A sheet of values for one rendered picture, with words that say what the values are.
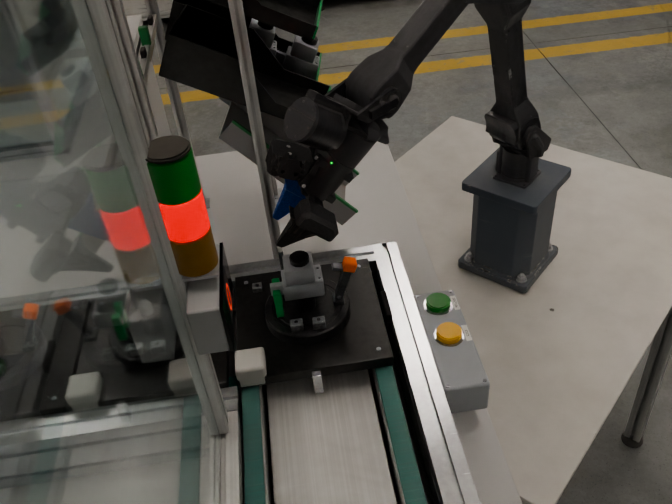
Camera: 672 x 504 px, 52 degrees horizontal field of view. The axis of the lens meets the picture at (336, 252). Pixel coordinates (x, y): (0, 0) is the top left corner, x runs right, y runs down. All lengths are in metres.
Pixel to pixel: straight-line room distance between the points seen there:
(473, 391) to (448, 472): 0.15
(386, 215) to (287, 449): 0.66
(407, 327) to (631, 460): 1.21
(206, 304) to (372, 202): 0.83
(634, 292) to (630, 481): 0.89
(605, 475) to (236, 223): 1.26
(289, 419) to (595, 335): 0.56
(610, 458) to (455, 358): 1.18
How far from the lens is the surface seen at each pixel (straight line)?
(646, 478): 2.19
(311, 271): 1.05
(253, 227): 1.52
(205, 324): 0.79
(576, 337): 1.27
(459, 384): 1.04
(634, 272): 1.42
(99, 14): 0.66
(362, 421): 1.05
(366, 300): 1.15
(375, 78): 0.92
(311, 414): 1.07
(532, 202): 1.22
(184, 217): 0.74
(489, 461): 1.09
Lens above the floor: 1.76
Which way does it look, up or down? 39 degrees down
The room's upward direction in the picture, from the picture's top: 6 degrees counter-clockwise
